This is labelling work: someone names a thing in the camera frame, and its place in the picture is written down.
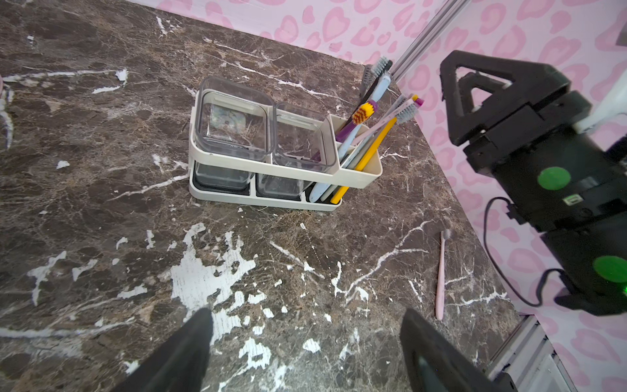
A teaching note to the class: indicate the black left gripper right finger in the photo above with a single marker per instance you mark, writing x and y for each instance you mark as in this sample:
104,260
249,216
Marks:
434,364

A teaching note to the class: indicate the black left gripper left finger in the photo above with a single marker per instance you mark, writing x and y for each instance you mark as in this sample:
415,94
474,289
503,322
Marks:
180,363

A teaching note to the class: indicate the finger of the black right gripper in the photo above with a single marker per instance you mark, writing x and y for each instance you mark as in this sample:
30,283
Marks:
481,91

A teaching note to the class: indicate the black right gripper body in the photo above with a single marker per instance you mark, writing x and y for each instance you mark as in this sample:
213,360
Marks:
557,179

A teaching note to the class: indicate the yellow toothbrush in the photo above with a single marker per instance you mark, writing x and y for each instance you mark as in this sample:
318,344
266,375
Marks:
368,151

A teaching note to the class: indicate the light blue angled toothbrush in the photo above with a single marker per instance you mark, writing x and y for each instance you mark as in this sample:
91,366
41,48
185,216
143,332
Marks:
352,137

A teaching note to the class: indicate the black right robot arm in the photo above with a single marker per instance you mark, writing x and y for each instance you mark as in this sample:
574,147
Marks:
592,265

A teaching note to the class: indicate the cream toothbrush holder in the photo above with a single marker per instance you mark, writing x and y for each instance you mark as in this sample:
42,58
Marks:
246,149

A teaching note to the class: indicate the aluminium front rail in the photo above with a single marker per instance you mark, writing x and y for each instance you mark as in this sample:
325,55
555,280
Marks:
527,361

